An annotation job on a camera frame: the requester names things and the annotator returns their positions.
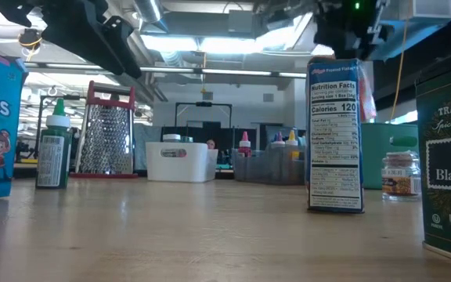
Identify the long ceiling strip light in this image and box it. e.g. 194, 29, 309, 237
24, 62, 308, 78

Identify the grey-blue fabric panel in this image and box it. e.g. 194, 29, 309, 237
133, 124, 148, 172

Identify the white plastic bin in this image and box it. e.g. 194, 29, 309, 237
145, 141, 219, 183

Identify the black ceiling-mounted device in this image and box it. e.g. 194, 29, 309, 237
16, 27, 46, 52

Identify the dark green pepper tin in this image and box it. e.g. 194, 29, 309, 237
414, 58, 451, 268

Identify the blue Frosted Flakes cereal box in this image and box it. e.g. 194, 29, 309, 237
306, 56, 378, 215

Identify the teal plastic bin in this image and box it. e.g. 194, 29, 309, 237
362, 122, 420, 190

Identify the green food colouring bottle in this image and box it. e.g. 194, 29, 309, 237
35, 97, 72, 190

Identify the grey translucent plastic bin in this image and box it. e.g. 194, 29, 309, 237
232, 147, 308, 186

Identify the round silver ventilation duct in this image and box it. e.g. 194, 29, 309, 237
131, 0, 164, 24

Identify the labelled clear glass spice jar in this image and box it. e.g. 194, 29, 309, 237
381, 150, 422, 202

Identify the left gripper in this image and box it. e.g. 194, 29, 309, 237
0, 0, 143, 79

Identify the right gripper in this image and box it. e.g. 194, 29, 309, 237
313, 0, 391, 60

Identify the metal box grater red handle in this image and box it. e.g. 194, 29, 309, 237
70, 80, 139, 180

